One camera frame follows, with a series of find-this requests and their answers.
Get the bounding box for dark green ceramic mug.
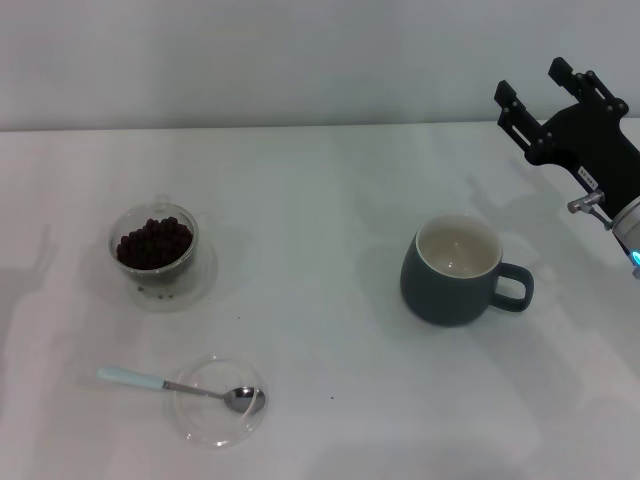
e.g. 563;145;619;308
399;213;535;328

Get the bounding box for right wrist metal cable plug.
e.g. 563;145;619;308
567;189;614;231

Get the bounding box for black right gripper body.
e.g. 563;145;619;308
537;102;640;221

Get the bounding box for glass bowl of coffee beans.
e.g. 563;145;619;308
108;194;200;282

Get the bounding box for glass saucer under cup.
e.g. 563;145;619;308
118;234;220;315

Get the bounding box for blue handled metal spoon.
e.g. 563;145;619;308
96;365;268;416

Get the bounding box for pile of coffee beans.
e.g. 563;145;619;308
116;215;195;270

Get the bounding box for clear glass dish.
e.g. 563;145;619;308
172;353;268;450

